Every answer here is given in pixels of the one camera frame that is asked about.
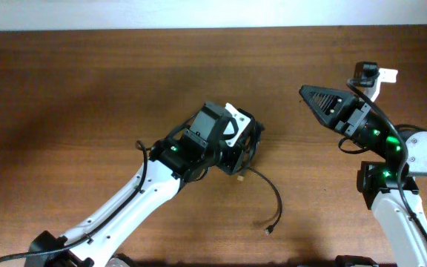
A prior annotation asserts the black cable with end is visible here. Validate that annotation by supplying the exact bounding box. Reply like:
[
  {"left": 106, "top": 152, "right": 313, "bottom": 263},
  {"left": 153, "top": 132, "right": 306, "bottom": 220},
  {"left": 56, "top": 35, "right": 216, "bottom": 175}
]
[{"left": 245, "top": 166, "right": 284, "bottom": 236}]

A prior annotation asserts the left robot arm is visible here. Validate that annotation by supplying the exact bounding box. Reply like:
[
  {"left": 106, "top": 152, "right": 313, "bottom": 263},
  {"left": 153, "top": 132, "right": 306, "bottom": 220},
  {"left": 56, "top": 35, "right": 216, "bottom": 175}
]
[{"left": 24, "top": 102, "right": 264, "bottom": 267}]

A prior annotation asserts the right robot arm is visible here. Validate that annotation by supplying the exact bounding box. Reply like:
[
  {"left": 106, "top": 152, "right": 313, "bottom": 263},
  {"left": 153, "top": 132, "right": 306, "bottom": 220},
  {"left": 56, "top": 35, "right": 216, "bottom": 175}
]
[{"left": 299, "top": 62, "right": 427, "bottom": 266}]

